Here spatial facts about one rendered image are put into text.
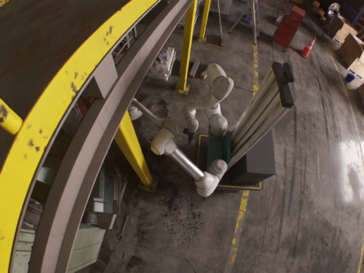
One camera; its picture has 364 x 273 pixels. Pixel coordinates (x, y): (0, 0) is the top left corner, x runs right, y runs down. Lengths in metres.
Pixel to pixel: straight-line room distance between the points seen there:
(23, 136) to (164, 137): 1.11
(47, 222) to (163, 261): 1.99
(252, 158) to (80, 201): 1.56
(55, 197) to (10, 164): 0.25
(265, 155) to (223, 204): 0.96
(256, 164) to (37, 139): 1.75
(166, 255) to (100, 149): 1.89
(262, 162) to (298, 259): 1.91
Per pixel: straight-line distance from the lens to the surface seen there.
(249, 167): 1.81
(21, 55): 0.96
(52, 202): 0.65
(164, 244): 2.45
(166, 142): 1.38
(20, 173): 0.47
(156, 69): 3.27
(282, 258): 3.03
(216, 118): 1.89
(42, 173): 2.05
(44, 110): 0.46
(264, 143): 1.99
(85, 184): 0.81
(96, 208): 1.72
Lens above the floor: 2.42
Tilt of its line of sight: 64 degrees down
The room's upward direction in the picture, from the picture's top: 9 degrees clockwise
